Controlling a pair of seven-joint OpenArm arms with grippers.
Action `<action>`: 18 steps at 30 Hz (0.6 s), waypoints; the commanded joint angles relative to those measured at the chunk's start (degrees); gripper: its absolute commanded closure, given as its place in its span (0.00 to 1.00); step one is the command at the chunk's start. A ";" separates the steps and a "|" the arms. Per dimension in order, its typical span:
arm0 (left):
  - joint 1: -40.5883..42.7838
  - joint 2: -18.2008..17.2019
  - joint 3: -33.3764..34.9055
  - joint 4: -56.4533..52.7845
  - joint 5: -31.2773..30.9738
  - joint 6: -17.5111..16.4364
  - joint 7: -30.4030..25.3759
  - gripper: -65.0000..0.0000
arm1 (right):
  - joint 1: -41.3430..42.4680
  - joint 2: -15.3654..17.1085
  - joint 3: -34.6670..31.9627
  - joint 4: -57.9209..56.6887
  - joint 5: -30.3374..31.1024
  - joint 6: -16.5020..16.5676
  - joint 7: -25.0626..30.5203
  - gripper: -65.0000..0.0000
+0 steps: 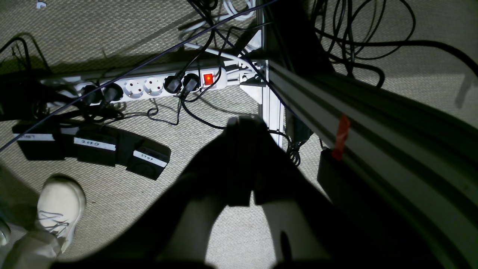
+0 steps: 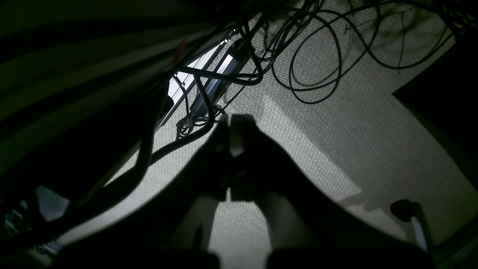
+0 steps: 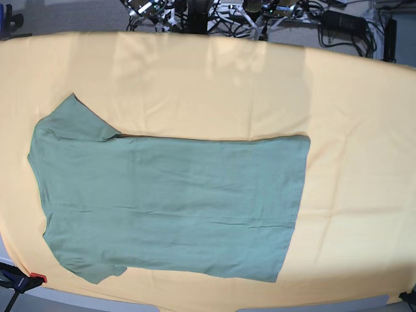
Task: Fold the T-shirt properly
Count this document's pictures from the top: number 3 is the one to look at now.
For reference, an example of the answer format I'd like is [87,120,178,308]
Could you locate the yellow table cloth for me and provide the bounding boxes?
[1,32,415,311]

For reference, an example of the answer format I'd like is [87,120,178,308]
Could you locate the black power adapter brick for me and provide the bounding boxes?
[320,10,367,36]

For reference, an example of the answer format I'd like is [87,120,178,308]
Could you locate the tangled black floor cables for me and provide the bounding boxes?
[125,0,381,59]

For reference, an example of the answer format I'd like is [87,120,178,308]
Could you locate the green T-shirt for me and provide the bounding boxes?
[28,96,310,284]

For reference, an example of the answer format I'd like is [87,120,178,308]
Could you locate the black clamp right corner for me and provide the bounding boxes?
[398,286,416,306]

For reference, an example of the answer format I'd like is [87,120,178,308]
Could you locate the red-tipped bar clamp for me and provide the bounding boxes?
[1,263,47,312]

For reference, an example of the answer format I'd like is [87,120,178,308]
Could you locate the black centre stand post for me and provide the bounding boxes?
[185,0,211,34]

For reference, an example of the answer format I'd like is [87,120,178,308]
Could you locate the black box far right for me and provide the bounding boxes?
[383,19,397,62]

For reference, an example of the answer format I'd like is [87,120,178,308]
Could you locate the blue black device top-left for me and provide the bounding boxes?
[1,4,33,41]

